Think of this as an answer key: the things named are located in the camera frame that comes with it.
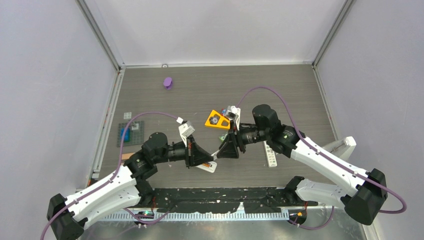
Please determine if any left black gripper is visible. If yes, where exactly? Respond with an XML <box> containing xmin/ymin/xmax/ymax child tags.
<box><xmin>154</xmin><ymin>134</ymin><xmax>213</xmax><ymax>168</ymax></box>

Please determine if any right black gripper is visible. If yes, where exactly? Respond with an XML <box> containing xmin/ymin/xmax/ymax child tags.
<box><xmin>217</xmin><ymin>120</ymin><xmax>270</xmax><ymax>159</ymax></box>

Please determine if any white remote battery cover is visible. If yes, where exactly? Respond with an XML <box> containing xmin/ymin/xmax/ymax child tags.
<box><xmin>211</xmin><ymin>150</ymin><xmax>219</xmax><ymax>159</ymax></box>

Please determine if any white remote control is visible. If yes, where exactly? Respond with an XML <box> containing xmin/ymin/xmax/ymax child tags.
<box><xmin>263</xmin><ymin>141</ymin><xmax>278</xmax><ymax>168</ymax></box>
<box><xmin>196</xmin><ymin>161</ymin><xmax>218</xmax><ymax>173</ymax></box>

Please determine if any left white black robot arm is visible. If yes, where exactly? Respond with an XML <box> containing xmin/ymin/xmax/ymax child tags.
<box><xmin>47</xmin><ymin>132</ymin><xmax>214</xmax><ymax>240</ymax></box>

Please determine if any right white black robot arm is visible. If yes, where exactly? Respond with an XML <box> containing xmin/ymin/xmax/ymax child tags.
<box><xmin>215</xmin><ymin>104</ymin><xmax>388</xmax><ymax>226</ymax></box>

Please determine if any green monster toy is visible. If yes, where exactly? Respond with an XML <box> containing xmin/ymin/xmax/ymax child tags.
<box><xmin>219</xmin><ymin>133</ymin><xmax>228</xmax><ymax>142</ymax></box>

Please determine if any yellow triangular toy block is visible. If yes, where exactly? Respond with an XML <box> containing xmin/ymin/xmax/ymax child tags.
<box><xmin>204</xmin><ymin>110</ymin><xmax>230</xmax><ymax>130</ymax></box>

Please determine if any blue poker chip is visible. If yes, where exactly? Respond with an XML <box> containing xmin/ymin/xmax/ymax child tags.
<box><xmin>209</xmin><ymin>116</ymin><xmax>220</xmax><ymax>125</ymax></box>

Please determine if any grey lego baseplate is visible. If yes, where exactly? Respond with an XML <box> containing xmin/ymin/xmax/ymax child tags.
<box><xmin>116</xmin><ymin>120</ymin><xmax>145</xmax><ymax>148</ymax></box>

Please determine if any wooden block upper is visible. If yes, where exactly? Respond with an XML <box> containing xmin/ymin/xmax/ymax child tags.
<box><xmin>121</xmin><ymin>152</ymin><xmax>135</xmax><ymax>161</ymax></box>

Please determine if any blue lego brick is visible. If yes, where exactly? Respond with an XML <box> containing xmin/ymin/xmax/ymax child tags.
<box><xmin>120</xmin><ymin>128</ymin><xmax>131</xmax><ymax>143</ymax></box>

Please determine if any purple plastic cap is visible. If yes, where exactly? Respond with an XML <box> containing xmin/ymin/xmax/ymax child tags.
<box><xmin>163</xmin><ymin>77</ymin><xmax>173</xmax><ymax>90</ymax></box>

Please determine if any small grey sticker tile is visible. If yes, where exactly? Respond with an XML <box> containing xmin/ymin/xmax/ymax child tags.
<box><xmin>123</xmin><ymin>112</ymin><xmax>132</xmax><ymax>120</ymax></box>

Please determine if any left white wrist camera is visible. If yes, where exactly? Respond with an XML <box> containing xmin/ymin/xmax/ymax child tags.
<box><xmin>176</xmin><ymin>117</ymin><xmax>195</xmax><ymax>147</ymax></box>

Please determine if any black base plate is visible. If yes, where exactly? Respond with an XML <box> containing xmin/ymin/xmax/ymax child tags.
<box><xmin>136</xmin><ymin>187</ymin><xmax>318</xmax><ymax>214</ymax></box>

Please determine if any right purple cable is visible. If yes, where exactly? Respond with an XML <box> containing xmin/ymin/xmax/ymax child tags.
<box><xmin>235</xmin><ymin>86</ymin><xmax>408</xmax><ymax>215</ymax></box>

